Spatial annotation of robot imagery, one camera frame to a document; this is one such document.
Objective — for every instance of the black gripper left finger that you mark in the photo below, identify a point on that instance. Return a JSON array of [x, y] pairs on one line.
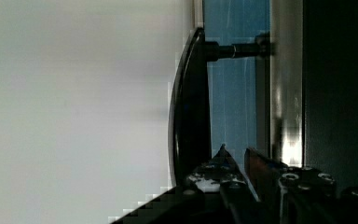
[[220, 169]]

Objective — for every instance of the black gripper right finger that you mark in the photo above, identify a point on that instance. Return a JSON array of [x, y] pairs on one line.
[[265, 176]]

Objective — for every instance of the black oven door handle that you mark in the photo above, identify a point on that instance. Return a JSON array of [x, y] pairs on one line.
[[189, 132]]

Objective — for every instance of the black toaster oven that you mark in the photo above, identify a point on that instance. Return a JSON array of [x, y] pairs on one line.
[[300, 105]]

